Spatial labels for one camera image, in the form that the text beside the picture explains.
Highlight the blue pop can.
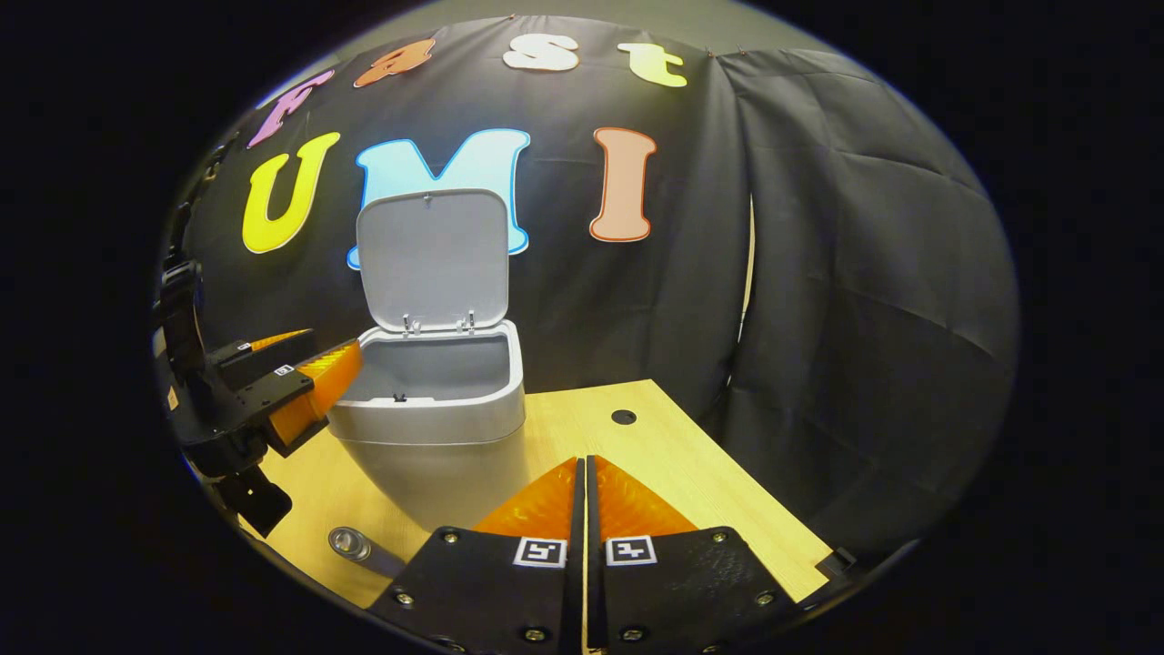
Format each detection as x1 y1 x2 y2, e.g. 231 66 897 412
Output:
328 526 407 580

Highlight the black backdrop cloth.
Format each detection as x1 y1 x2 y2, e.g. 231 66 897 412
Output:
173 16 1019 565

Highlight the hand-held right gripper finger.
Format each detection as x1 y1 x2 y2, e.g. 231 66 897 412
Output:
587 455 807 655
368 457 587 655

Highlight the white desktop garbage bin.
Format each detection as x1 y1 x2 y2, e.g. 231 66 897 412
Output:
327 188 527 534

